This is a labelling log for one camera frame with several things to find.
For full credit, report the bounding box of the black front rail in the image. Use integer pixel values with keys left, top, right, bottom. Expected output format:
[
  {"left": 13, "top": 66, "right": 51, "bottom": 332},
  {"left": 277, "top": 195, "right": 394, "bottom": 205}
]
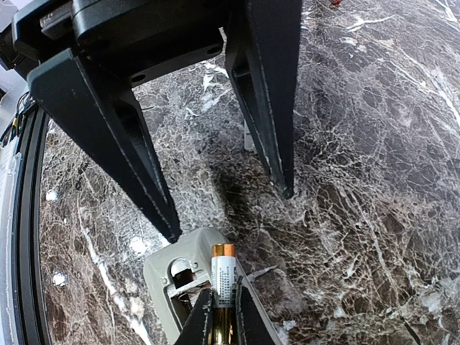
[{"left": 13, "top": 108, "right": 50, "bottom": 344}]

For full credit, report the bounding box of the white slotted cable duct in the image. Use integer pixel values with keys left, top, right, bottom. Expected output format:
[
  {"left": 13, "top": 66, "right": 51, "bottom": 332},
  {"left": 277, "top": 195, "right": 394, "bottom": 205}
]
[{"left": 1, "top": 148, "right": 21, "bottom": 344}]

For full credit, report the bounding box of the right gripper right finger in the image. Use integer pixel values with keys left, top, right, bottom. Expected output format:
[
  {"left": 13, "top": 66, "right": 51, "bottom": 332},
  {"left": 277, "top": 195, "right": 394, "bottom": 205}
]
[{"left": 236, "top": 277, "right": 275, "bottom": 345}]

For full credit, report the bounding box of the brown battery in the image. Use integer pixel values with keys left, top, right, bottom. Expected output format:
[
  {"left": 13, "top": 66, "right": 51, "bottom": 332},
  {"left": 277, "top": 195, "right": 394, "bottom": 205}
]
[{"left": 211, "top": 243, "right": 237, "bottom": 344}]

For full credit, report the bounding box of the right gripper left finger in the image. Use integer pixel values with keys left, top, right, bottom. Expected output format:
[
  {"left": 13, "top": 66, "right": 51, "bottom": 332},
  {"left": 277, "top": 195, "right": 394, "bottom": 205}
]
[{"left": 175, "top": 289, "right": 213, "bottom": 345}]

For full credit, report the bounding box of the white remote control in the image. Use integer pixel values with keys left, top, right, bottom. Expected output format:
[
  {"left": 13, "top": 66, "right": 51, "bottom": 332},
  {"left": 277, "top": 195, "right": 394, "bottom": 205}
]
[{"left": 143, "top": 228, "right": 281, "bottom": 344}]

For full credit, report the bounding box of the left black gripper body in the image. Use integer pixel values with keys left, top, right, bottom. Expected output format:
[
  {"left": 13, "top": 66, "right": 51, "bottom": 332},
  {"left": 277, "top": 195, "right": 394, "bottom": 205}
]
[{"left": 12, "top": 1, "right": 230, "bottom": 86}]

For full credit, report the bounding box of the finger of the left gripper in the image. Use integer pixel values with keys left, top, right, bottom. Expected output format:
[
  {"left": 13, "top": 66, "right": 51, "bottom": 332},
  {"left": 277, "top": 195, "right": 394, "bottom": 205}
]
[
  {"left": 27, "top": 49, "right": 182, "bottom": 243},
  {"left": 224, "top": 0, "right": 302, "bottom": 198}
]

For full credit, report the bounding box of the grey battery cover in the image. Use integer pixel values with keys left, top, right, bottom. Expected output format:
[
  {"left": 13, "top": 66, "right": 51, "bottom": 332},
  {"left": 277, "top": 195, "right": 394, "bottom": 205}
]
[{"left": 244, "top": 121, "right": 256, "bottom": 152}]

